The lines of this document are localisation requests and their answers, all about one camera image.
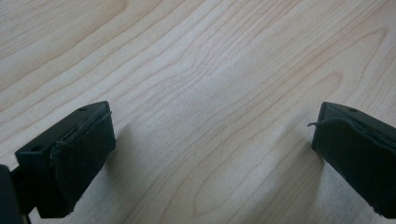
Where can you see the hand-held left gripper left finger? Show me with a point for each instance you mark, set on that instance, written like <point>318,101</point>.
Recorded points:
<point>74,158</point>

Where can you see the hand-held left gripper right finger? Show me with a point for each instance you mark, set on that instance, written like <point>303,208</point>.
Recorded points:
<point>355,155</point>

